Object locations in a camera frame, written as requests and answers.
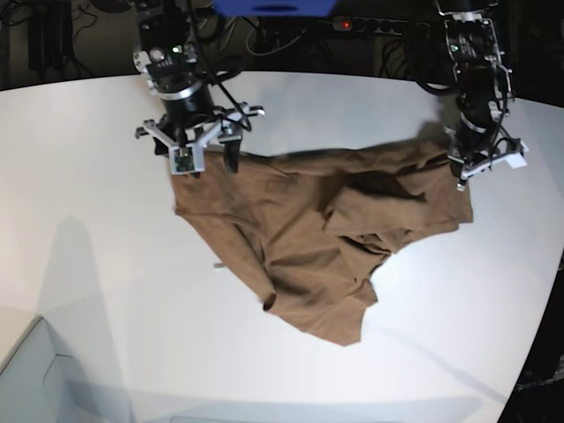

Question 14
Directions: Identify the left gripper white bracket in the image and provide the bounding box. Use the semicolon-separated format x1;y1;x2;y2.
444;125;528;192

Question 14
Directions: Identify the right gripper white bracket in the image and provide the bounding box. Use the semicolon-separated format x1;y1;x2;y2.
135;103;265;176

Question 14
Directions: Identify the brown t-shirt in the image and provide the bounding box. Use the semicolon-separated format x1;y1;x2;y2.
171;138;473;346

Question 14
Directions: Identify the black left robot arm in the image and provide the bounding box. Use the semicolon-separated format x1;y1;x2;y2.
436;1;528;191

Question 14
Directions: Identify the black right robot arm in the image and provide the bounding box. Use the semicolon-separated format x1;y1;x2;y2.
130;1;264;176

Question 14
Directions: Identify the blue box at table edge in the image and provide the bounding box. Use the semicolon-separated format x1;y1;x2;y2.
212;0;337;17

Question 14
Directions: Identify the black equipment on floor left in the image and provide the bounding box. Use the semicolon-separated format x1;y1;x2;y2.
27;1;72;78

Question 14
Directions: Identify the white bin at table corner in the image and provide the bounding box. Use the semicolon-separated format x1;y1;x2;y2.
1;318;135;422

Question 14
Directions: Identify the white power strip red switch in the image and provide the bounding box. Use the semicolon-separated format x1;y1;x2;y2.
328;16;411;39

